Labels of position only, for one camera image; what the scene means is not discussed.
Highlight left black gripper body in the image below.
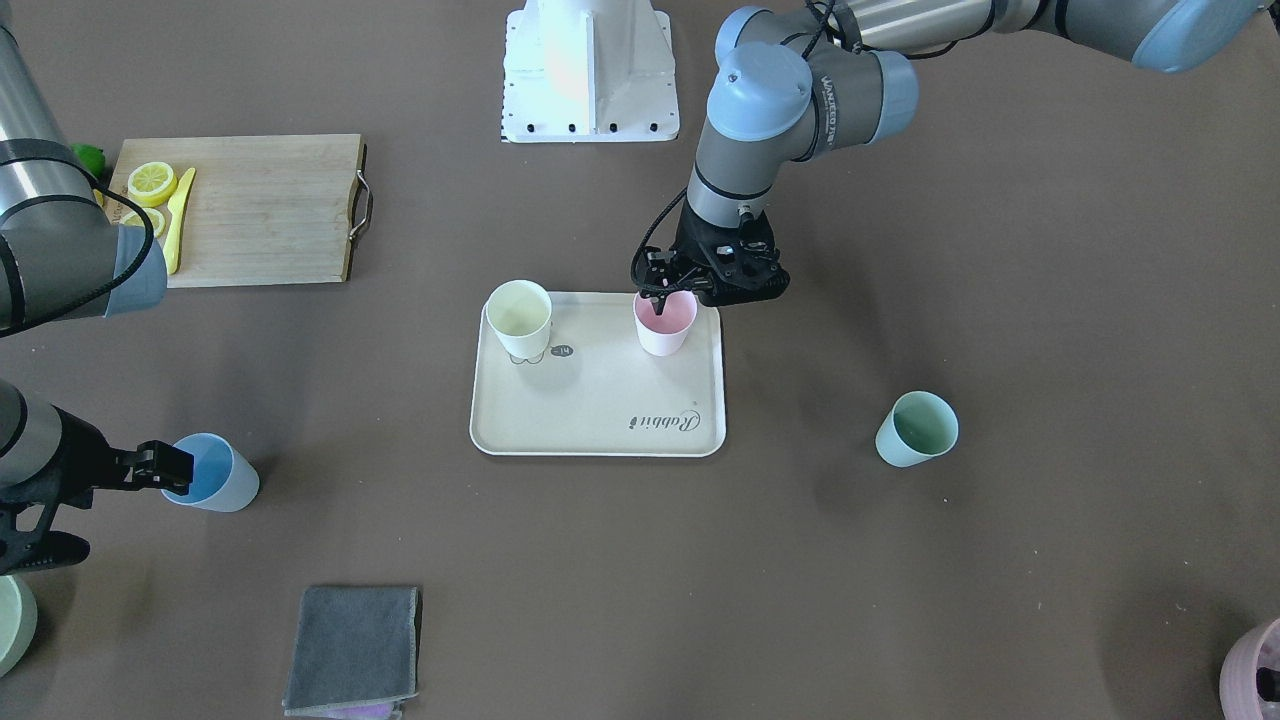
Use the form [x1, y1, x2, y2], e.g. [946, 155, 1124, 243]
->
[672, 204, 790, 307]

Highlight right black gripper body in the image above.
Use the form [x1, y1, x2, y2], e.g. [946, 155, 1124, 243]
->
[20, 405, 127, 511]

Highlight pink plastic cup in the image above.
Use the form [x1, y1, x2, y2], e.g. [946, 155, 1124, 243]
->
[634, 291, 699, 357]

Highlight blue plastic cup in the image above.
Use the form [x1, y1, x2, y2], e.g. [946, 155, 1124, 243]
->
[161, 433, 261, 512]

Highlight cream yellow plastic cup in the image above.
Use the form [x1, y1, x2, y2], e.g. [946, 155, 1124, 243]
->
[484, 279, 554, 361]

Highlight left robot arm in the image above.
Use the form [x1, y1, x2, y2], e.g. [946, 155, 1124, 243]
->
[631, 1, 1265, 313]

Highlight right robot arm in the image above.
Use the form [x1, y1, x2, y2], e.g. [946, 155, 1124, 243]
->
[3, 12, 170, 515]

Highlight cream rabbit tray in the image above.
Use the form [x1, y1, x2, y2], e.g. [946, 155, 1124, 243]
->
[470, 291, 727, 457]

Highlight green bowl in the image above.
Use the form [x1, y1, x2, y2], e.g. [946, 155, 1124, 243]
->
[0, 575, 38, 676]

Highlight lower lemon half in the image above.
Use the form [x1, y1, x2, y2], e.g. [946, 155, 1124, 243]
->
[119, 208, 168, 240]

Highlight lemon half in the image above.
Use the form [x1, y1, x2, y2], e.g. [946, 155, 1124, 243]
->
[119, 208, 168, 240]
[125, 161, 178, 208]

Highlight green plastic cup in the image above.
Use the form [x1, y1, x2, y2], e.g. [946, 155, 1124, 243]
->
[876, 389, 960, 468]

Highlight yellow plastic knife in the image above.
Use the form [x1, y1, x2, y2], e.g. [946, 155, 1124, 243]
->
[163, 167, 197, 275]

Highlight grey folded cloth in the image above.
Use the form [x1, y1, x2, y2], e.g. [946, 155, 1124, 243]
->
[282, 585, 420, 719]

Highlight upper lemon half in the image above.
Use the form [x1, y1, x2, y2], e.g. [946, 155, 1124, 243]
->
[125, 161, 178, 208]

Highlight wooden cutting board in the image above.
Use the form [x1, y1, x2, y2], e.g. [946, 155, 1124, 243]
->
[109, 135, 371, 290]

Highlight green lime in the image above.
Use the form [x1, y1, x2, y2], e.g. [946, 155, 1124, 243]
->
[70, 143, 108, 181]

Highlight pink bowl with ice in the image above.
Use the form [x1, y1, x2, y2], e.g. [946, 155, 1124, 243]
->
[1219, 619, 1279, 719]

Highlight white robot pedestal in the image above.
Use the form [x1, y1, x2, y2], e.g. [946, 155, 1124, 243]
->
[500, 1, 681, 143]

